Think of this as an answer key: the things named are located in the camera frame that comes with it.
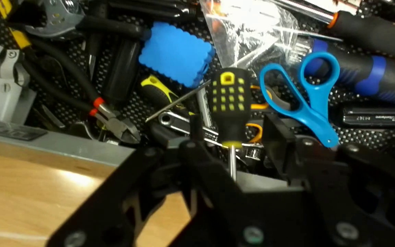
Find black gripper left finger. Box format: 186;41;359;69
46;135;245;247

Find blue black handled screwdriver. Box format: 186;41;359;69
304;37;395;107

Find black yellow stubby screwdriver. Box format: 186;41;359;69
208;65;256;182

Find black bar tool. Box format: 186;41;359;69
341;101;395;130

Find thin steel hex key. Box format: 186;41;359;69
145;80;213;124

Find clear bag of screws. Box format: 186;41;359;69
200;0;319;71

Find silver combination wrench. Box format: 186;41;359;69
158;111;221;139

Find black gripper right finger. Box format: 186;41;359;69
260;112;395;247

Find grey metal tool drawer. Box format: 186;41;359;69
0;0;395;193

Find yellow black striped tool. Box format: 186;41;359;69
0;0;34;50

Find blue foam block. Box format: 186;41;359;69
138;19;217;89

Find silver adjustable wrench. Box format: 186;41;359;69
24;0;88;38

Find yellow black handled screwdriver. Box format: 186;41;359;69
139;74;195;119

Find blue scissors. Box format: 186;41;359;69
259;50;342;150

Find black pliers red collars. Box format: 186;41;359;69
19;38;143;146

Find grey tool cabinet wooden top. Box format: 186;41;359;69
0;119;309;247

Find black screwdriver orange collar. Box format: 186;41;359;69
271;0;395;64

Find large black handled pliers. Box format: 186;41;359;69
76;0;200;107

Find orange handled pliers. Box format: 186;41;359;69
246;83;272;144

